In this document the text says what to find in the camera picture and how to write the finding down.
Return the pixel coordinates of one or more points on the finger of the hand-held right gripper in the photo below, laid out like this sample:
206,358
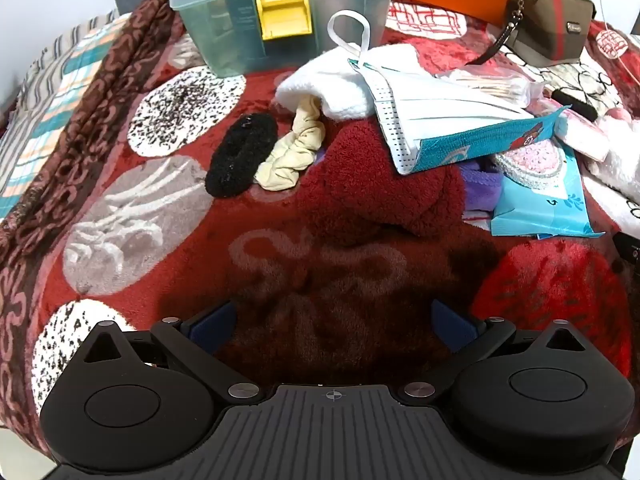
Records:
629,252

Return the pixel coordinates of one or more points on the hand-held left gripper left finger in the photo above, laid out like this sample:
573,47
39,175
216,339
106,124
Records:
215,325

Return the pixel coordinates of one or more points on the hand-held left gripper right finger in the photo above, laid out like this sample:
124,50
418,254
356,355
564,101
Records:
452,325

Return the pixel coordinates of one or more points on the blue wipes packet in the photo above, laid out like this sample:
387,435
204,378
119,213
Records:
535,210

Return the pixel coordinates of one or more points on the pink plastic packet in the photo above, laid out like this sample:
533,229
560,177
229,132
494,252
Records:
582,137

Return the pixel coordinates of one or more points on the pink round compact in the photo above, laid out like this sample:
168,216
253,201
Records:
532,162

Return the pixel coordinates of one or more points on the purple cloth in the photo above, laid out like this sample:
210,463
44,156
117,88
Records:
480,185

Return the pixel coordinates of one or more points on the black scrunchie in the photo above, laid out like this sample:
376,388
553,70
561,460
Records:
225,170

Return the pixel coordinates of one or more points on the dark red fuzzy cloth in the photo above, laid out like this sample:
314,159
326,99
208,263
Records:
380,185

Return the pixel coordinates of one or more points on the black small tube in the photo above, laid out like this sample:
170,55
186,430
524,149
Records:
575,103

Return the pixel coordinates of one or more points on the teal printed cloth pouch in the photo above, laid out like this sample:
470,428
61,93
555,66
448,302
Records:
490,137

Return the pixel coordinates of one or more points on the cream scrunchie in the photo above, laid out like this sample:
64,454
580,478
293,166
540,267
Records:
290,160

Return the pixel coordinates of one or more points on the clear cotton swab pack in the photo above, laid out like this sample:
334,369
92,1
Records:
495,87

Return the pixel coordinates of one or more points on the white face mask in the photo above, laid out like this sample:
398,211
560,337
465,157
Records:
440,110

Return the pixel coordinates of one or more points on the white fluffy towel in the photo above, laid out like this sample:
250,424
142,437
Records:
320,80

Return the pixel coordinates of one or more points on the red patterned blanket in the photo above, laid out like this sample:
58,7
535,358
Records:
175,240

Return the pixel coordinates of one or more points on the clear plastic box yellow latch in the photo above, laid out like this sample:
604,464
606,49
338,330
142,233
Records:
210,35

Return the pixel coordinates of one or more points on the black capped dark bottle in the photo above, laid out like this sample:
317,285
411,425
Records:
242,10

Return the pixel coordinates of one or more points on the grey bottle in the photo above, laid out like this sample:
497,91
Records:
340,15

